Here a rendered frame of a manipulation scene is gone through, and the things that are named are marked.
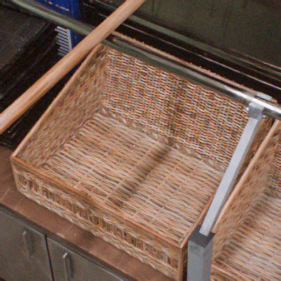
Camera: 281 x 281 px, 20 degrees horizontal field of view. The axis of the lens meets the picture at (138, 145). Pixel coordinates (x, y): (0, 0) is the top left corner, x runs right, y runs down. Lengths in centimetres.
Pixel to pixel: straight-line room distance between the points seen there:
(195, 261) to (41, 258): 74
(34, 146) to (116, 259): 40
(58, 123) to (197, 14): 51
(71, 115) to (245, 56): 55
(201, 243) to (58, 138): 77
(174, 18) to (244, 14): 21
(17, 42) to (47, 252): 61
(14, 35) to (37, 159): 36
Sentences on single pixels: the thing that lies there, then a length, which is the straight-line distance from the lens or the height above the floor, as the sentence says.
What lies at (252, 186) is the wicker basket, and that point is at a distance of 210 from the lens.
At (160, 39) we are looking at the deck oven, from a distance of 225.
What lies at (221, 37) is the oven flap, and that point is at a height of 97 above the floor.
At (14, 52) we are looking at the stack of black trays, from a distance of 223.
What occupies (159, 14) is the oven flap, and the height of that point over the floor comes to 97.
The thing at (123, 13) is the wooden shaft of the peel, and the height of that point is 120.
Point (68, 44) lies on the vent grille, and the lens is 247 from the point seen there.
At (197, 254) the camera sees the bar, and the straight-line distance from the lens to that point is 169.
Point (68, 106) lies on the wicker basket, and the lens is 226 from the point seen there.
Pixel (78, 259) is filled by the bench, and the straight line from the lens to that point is 220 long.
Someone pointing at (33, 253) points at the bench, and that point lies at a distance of 236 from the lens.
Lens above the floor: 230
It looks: 47 degrees down
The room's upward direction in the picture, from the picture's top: 2 degrees counter-clockwise
